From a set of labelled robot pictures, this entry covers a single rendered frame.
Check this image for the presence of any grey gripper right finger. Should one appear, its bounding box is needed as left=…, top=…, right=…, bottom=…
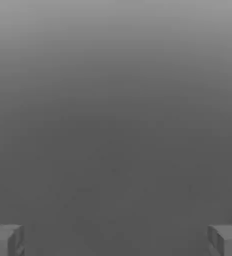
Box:
left=206, top=223, right=232, bottom=256

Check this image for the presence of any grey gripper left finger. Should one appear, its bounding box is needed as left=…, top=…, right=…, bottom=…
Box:
left=0, top=223, right=26, bottom=256

